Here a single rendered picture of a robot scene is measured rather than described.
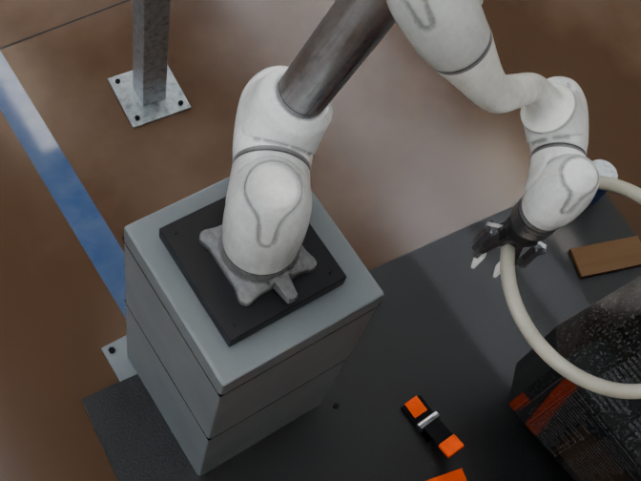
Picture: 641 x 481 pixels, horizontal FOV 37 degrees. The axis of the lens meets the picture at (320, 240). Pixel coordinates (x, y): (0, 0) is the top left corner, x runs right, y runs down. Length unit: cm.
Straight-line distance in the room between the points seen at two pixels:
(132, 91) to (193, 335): 138
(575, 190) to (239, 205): 59
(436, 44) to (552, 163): 48
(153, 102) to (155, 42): 31
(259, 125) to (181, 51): 147
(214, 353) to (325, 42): 65
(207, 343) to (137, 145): 125
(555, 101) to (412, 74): 160
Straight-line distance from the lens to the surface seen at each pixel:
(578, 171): 171
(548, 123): 178
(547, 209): 175
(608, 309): 233
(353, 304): 197
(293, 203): 170
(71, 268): 284
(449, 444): 272
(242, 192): 171
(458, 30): 133
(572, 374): 192
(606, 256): 318
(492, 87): 145
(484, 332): 292
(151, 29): 280
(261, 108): 179
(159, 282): 194
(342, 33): 159
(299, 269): 192
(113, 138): 304
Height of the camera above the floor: 258
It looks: 62 degrees down
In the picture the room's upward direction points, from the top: 21 degrees clockwise
